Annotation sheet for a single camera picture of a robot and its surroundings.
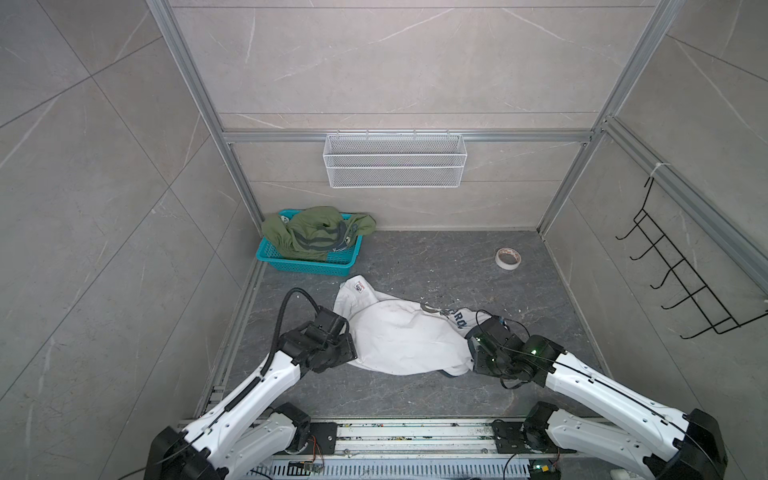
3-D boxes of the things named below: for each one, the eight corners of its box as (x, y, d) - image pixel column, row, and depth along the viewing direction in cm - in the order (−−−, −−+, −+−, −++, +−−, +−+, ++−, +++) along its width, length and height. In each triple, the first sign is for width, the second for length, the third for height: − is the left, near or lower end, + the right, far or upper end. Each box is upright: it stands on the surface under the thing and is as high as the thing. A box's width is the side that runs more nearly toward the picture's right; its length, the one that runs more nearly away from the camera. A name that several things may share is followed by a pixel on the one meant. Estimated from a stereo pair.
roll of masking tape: (497, 270, 111) (499, 266, 109) (492, 252, 116) (494, 248, 115) (523, 270, 111) (525, 267, 109) (516, 252, 116) (518, 248, 115)
